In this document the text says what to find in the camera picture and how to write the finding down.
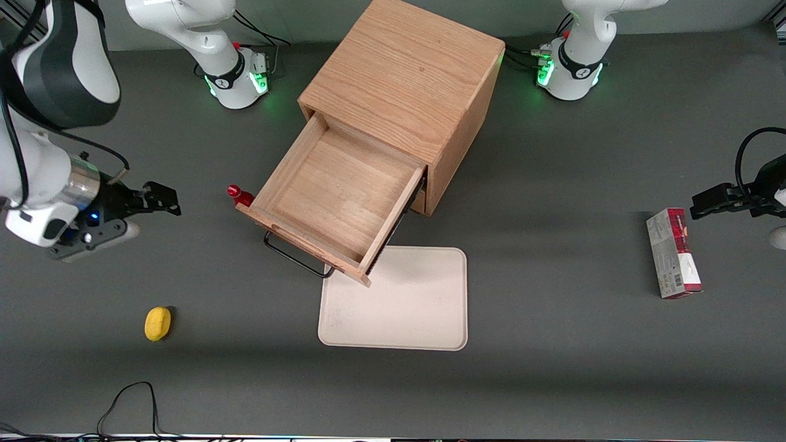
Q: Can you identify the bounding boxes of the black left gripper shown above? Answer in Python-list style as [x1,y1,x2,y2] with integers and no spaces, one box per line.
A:
[690,153,786,220]

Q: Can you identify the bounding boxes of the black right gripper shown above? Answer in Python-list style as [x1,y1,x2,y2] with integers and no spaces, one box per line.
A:
[91,177,182,226]

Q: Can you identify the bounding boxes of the wooden drawer with black handle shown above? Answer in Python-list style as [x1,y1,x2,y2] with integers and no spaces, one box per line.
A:
[235,112,428,289]
[405,184,430,216]

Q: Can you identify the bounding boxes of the wooden drawer cabinet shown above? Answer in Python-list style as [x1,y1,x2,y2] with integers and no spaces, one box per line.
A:
[298,0,507,217]

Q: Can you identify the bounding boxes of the grey and red carton box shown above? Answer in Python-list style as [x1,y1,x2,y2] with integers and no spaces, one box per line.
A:
[645,207,704,300]

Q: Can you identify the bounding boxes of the red drink bottle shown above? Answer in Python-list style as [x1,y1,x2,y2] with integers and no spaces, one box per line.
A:
[227,184,255,209]

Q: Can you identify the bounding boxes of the yellow lemon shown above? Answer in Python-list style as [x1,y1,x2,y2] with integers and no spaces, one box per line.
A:
[144,306,172,342]

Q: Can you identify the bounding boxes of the beige rectangular tray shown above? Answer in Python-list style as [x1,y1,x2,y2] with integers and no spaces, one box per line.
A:
[317,246,469,352]

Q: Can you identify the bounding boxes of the black looped gripper cable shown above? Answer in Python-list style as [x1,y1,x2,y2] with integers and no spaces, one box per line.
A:
[735,126,786,198]

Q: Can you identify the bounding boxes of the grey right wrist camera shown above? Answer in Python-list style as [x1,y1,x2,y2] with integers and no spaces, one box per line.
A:
[48,217,141,263]

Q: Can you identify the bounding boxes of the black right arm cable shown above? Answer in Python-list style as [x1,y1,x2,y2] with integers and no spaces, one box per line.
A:
[0,0,131,212]

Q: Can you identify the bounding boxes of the black cable on table edge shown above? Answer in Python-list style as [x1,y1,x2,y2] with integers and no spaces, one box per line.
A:
[0,381,203,442]

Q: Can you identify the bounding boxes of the black left base cables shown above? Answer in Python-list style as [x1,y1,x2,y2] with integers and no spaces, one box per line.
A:
[504,11,575,69]

